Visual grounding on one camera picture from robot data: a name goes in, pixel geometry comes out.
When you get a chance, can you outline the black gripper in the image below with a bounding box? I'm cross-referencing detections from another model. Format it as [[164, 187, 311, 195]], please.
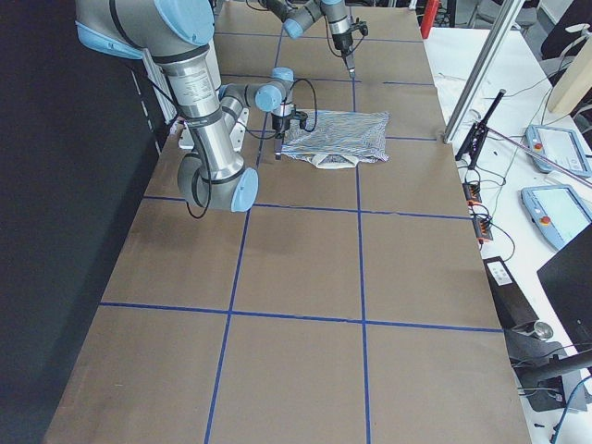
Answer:
[[271, 113, 294, 160], [333, 32, 355, 77]]

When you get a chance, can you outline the navy white striped polo shirt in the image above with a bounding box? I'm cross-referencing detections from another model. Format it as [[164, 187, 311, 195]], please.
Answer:
[[281, 110, 390, 169]]

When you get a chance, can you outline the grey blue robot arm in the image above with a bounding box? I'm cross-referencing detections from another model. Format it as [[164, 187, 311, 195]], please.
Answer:
[[258, 0, 367, 79], [76, 1, 294, 212]]

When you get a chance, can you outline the red cylinder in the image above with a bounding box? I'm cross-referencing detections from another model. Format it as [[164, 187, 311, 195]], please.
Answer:
[[420, 0, 440, 40]]

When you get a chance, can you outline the orange black usb hub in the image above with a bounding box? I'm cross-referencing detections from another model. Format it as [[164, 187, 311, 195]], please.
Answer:
[[473, 214, 493, 244]]

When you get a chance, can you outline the far blue teach pendant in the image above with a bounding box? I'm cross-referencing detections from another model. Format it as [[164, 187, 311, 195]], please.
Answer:
[[525, 125, 591, 179]]

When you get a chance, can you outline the blue teach pendant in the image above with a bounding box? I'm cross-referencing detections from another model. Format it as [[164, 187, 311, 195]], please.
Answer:
[[520, 184, 591, 250], [525, 125, 591, 179]]

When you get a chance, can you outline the near blue teach pendant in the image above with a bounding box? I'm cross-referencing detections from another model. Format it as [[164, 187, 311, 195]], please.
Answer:
[[520, 184, 591, 250]]

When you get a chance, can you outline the black box with label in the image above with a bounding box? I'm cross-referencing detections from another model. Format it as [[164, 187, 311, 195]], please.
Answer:
[[483, 256, 538, 329]]

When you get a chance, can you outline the black monitor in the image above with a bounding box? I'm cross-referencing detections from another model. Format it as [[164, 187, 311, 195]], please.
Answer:
[[536, 226, 592, 352]]

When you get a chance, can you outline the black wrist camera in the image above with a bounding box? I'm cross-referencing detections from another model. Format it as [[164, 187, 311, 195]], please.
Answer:
[[351, 18, 369, 37], [292, 111, 308, 130]]

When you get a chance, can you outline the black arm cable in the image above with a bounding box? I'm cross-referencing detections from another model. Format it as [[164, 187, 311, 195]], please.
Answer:
[[184, 78, 319, 219]]

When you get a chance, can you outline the black camera stand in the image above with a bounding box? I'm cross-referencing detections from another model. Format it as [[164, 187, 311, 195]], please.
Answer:
[[455, 89, 506, 170]]

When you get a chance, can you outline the aluminium frame post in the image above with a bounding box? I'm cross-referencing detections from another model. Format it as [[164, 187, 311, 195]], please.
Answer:
[[443, 0, 524, 143]]

